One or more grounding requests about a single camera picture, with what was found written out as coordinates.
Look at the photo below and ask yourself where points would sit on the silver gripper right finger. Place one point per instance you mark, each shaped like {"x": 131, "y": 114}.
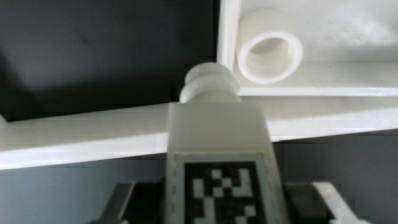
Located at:
{"x": 316, "y": 205}

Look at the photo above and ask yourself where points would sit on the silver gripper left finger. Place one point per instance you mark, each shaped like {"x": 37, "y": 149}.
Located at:
{"x": 135, "y": 204}

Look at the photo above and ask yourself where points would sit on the white table leg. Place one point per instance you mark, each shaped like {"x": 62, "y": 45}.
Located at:
{"x": 222, "y": 181}

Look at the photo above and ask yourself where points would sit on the white square table top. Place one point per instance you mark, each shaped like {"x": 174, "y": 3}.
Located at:
{"x": 346, "y": 29}

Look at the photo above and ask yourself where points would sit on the white U-shaped fence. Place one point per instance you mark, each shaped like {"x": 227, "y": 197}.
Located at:
{"x": 120, "y": 133}

